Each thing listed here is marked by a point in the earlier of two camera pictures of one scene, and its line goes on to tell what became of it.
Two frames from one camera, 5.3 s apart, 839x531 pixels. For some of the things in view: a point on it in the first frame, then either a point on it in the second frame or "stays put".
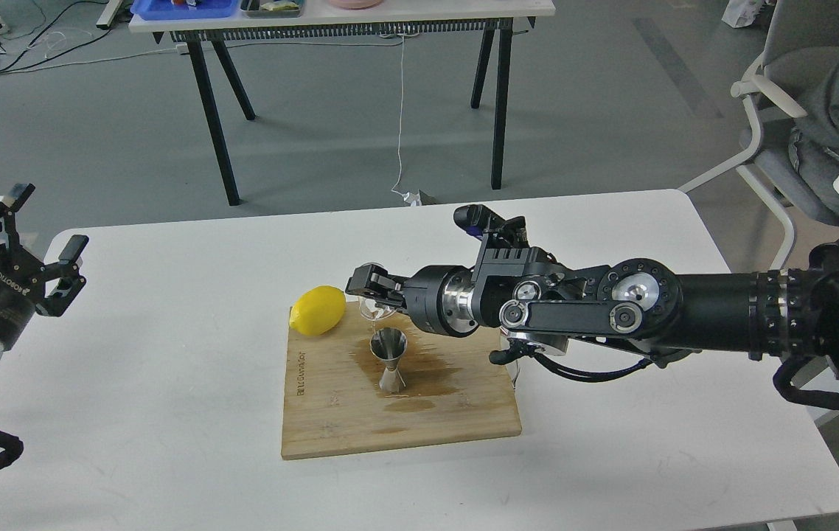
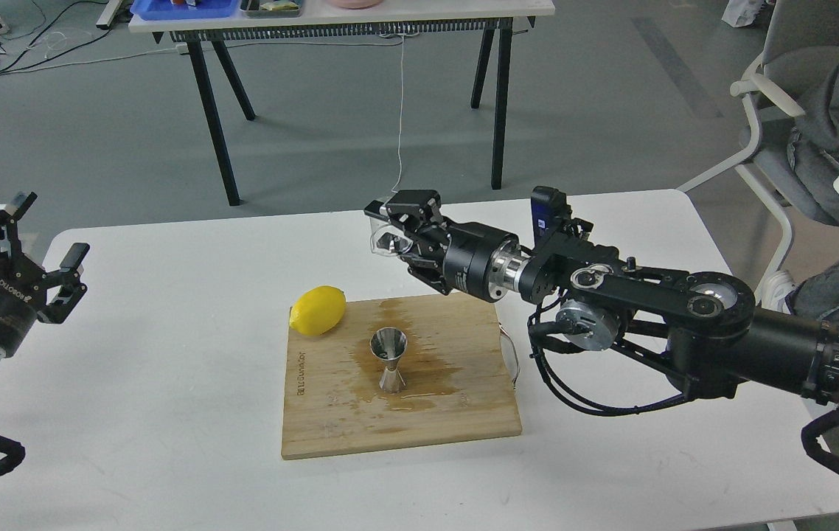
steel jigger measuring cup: x=388 y=344 stays put
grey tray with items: x=272 y=9 stays put
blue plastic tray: x=183 y=9 stays put
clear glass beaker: x=371 y=310 → x=388 y=239
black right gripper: x=440 y=299 → x=469 y=248
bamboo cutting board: x=456 y=389 stays put
